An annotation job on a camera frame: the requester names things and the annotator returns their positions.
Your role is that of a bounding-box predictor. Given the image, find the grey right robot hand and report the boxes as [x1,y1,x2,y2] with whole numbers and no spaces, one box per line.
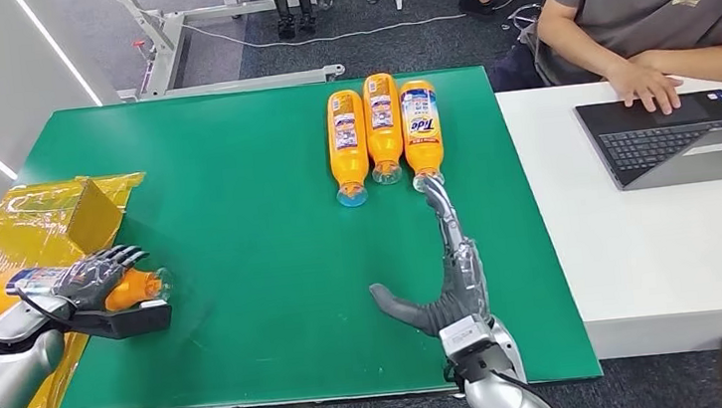
[358,169,496,344]

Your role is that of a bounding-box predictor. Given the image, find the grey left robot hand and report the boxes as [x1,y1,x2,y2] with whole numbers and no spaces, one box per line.
[39,240,176,348]

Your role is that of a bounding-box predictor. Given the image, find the orange detergent bottle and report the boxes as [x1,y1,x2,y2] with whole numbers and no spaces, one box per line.
[322,87,375,211]
[395,77,449,195]
[0,252,175,325]
[358,70,409,188]

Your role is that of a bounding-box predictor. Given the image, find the yellow cardboard box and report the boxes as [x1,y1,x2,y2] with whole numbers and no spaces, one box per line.
[2,173,130,268]

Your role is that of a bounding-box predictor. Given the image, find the green table mat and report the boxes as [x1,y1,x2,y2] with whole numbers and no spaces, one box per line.
[5,57,605,408]

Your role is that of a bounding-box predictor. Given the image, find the white desk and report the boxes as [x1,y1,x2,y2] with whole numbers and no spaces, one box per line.
[493,69,722,369]

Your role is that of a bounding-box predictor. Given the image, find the white robot hoist stand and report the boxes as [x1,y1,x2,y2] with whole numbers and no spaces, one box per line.
[101,0,348,106]

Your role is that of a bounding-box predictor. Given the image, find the dark grey laptop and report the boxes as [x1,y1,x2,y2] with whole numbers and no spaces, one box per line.
[572,88,722,198]

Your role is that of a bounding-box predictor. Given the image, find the person's right hand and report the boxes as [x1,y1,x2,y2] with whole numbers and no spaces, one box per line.
[603,54,689,122]

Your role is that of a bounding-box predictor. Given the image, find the white and black humanoid robot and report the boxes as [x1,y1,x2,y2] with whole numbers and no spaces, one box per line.
[269,0,321,43]

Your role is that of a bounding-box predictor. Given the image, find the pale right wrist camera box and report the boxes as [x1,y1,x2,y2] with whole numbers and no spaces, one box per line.
[436,311,501,365]

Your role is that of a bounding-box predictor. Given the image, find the white floor cable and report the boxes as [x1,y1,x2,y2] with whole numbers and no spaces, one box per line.
[180,0,472,58]

